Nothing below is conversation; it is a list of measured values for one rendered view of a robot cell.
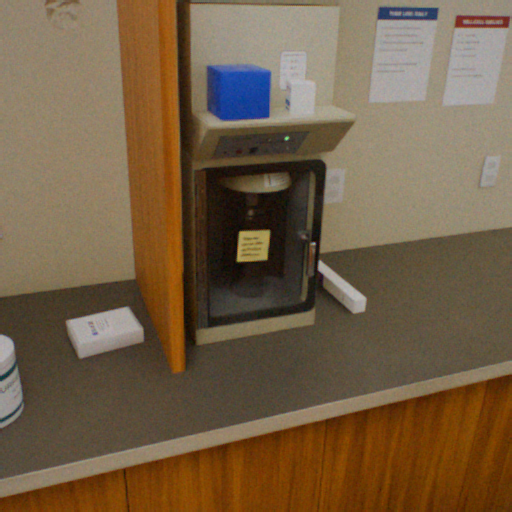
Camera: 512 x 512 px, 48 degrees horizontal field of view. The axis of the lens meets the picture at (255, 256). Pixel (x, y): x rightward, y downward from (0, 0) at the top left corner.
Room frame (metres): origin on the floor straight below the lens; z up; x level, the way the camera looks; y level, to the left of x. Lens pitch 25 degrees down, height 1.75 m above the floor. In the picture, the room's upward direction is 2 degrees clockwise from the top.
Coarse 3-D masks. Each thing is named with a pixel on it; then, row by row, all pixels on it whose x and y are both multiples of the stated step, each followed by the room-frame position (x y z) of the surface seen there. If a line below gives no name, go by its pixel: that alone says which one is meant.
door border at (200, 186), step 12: (204, 180) 1.18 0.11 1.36; (204, 192) 1.18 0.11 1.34; (204, 204) 1.18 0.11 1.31; (204, 216) 1.18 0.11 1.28; (204, 228) 1.18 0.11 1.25; (204, 240) 1.18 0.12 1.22; (204, 252) 1.18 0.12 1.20; (204, 264) 1.18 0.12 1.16; (204, 276) 1.18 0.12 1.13; (204, 288) 1.18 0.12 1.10; (204, 300) 1.18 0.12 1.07; (204, 312) 1.18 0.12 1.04; (204, 324) 1.18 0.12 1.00
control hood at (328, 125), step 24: (192, 120) 1.18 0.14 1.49; (216, 120) 1.10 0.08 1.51; (240, 120) 1.11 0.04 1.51; (264, 120) 1.12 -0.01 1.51; (288, 120) 1.14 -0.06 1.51; (312, 120) 1.16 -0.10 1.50; (336, 120) 1.18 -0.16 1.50; (216, 144) 1.13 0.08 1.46; (312, 144) 1.23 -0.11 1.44; (336, 144) 1.25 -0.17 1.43
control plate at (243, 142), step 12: (288, 132) 1.16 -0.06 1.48; (300, 132) 1.17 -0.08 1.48; (228, 144) 1.14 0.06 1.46; (240, 144) 1.15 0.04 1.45; (252, 144) 1.16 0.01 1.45; (264, 144) 1.17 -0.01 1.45; (276, 144) 1.19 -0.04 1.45; (288, 144) 1.20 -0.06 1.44; (300, 144) 1.21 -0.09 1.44; (216, 156) 1.16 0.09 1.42; (228, 156) 1.17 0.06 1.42; (240, 156) 1.19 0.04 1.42
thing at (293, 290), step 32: (320, 160) 1.28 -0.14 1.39; (224, 192) 1.20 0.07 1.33; (256, 192) 1.22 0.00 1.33; (288, 192) 1.25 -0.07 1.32; (320, 192) 1.28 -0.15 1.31; (224, 224) 1.20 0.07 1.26; (256, 224) 1.23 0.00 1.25; (288, 224) 1.25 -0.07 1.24; (320, 224) 1.28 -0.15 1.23; (224, 256) 1.20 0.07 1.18; (288, 256) 1.26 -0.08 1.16; (224, 288) 1.20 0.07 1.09; (256, 288) 1.23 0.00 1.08; (288, 288) 1.26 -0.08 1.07; (224, 320) 1.20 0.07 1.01; (256, 320) 1.23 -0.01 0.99
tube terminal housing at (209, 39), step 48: (192, 48) 1.19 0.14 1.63; (240, 48) 1.22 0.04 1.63; (288, 48) 1.26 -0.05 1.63; (192, 96) 1.19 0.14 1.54; (192, 144) 1.19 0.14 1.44; (192, 192) 1.19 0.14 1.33; (192, 240) 1.20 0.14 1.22; (192, 288) 1.21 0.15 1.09; (192, 336) 1.22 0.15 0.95; (240, 336) 1.23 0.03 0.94
